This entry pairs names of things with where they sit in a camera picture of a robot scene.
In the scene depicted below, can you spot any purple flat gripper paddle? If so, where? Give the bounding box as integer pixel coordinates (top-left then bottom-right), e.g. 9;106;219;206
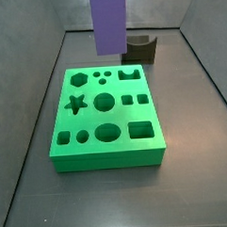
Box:
89;0;127;56

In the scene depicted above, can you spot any black arch block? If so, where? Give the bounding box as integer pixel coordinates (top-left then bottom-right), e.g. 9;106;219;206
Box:
121;35;157;65

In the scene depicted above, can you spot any green shape sorter block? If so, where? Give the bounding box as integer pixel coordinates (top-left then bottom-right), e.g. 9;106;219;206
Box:
49;65;166;172

